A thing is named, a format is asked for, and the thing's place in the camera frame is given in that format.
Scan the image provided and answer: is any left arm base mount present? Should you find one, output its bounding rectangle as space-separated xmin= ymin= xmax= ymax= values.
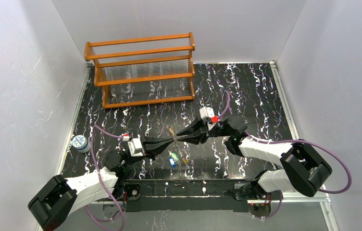
xmin=93 ymin=181 xmax=141 ymax=202

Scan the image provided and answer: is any green key tag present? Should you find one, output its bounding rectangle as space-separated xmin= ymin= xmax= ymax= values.
xmin=171 ymin=153 xmax=179 ymax=160

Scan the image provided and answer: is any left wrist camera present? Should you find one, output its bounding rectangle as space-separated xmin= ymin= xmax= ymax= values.
xmin=123 ymin=134 xmax=144 ymax=157

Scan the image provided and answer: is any orange wooden shelf rack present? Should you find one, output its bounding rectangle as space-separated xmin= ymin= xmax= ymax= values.
xmin=84 ymin=32 xmax=196 ymax=109

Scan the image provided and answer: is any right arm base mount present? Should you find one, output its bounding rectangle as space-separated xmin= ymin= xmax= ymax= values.
xmin=224 ymin=183 xmax=282 ymax=216

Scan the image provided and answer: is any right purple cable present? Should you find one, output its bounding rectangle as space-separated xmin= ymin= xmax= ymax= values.
xmin=219 ymin=90 xmax=353 ymax=220

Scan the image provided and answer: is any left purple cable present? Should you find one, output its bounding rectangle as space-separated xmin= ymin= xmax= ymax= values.
xmin=83 ymin=124 xmax=130 ymax=231

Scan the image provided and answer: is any blue key tag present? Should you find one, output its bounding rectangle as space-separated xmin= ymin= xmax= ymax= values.
xmin=169 ymin=157 xmax=176 ymax=167

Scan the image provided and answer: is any silver keyring holder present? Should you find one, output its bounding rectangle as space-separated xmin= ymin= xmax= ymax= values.
xmin=166 ymin=126 xmax=176 ymax=141

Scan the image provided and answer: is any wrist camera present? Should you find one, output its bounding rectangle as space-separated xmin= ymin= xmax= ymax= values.
xmin=123 ymin=134 xmax=144 ymax=157
xmin=199 ymin=106 xmax=219 ymax=124

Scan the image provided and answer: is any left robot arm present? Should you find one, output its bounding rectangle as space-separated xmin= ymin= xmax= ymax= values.
xmin=27 ymin=136 xmax=174 ymax=231

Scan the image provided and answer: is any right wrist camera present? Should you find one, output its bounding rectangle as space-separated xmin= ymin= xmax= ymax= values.
xmin=199 ymin=106 xmax=219 ymax=124

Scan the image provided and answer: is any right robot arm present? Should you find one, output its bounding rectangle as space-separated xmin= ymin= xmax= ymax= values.
xmin=176 ymin=114 xmax=332 ymax=198

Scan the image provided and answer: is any blue white tape roll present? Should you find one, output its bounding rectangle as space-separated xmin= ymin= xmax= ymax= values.
xmin=71 ymin=135 xmax=91 ymax=154

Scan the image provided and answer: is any purple cable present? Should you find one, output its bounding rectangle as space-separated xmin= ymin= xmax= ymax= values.
xmin=219 ymin=90 xmax=353 ymax=220
xmin=83 ymin=124 xmax=130 ymax=231

